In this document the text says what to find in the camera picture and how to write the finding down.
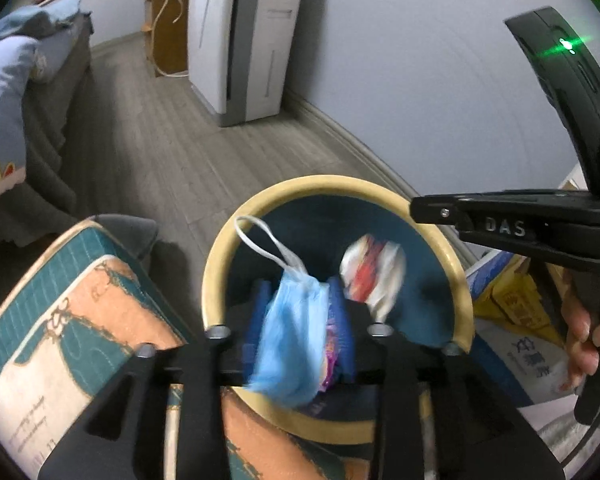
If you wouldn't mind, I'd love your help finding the pink purple candy wrapper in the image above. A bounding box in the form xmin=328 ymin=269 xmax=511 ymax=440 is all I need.
xmin=318 ymin=318 xmax=340 ymax=392

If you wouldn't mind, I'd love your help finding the teal orange patterned cushion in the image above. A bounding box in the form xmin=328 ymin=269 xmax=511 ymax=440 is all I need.
xmin=0 ymin=220 xmax=370 ymax=479

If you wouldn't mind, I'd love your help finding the wooden side cabinet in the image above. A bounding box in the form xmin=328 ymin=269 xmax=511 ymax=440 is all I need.
xmin=142 ymin=0 xmax=188 ymax=77

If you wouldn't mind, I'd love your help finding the yellow printed paper bag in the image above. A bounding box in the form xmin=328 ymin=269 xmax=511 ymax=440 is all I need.
xmin=466 ymin=250 xmax=574 ymax=408

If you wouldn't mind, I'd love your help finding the red white snack wrapper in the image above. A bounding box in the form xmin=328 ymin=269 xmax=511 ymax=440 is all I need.
xmin=339 ymin=234 xmax=406 ymax=323

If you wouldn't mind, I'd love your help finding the blue surgical face mask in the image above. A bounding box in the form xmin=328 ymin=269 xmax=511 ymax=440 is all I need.
xmin=234 ymin=216 xmax=329 ymax=410

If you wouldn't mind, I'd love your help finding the person's right hand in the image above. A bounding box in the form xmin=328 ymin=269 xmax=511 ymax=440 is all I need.
xmin=560 ymin=272 xmax=600 ymax=391

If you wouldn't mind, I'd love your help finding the white grey air purifier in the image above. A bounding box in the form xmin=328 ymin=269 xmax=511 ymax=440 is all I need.
xmin=187 ymin=0 xmax=301 ymax=127

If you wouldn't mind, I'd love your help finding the teal and yellow trash bin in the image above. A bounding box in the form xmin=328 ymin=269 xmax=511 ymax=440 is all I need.
xmin=200 ymin=173 xmax=477 ymax=446

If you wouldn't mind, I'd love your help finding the white cable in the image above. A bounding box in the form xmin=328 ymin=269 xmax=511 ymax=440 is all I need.
xmin=149 ymin=0 xmax=192 ymax=79

